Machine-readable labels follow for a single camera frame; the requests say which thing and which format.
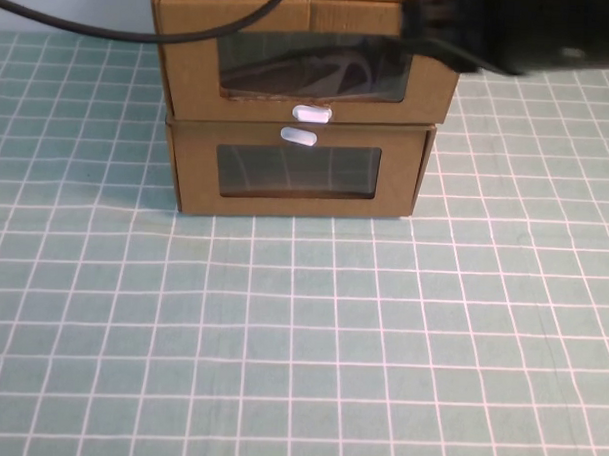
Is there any green checked tablecloth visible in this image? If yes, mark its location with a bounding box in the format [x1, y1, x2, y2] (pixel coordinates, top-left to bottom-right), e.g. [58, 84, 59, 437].
[0, 29, 609, 456]

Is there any lower cardboard drawer with window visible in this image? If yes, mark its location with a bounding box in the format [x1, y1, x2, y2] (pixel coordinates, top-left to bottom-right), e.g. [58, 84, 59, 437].
[163, 113, 437, 225]

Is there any cardboard drawer with small window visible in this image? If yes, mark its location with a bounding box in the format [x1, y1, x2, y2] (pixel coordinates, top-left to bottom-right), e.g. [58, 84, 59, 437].
[170, 118, 428, 222]

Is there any white plastic drawer handle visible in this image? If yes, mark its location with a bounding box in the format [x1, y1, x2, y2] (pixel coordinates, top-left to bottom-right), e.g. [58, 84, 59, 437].
[279, 126, 320, 148]
[291, 103, 334, 125]

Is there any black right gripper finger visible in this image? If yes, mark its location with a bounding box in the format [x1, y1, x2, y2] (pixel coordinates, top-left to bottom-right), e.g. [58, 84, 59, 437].
[400, 33, 486, 75]

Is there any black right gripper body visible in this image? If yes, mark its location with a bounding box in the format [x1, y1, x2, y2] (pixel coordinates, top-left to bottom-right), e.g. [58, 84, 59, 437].
[397, 0, 609, 81]

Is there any cardboard drawer with large window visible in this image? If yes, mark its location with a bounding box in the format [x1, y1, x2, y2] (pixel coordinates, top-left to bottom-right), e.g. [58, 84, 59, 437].
[154, 0, 464, 130]

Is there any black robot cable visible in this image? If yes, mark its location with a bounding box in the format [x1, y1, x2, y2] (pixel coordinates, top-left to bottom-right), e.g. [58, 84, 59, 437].
[0, 0, 291, 49]

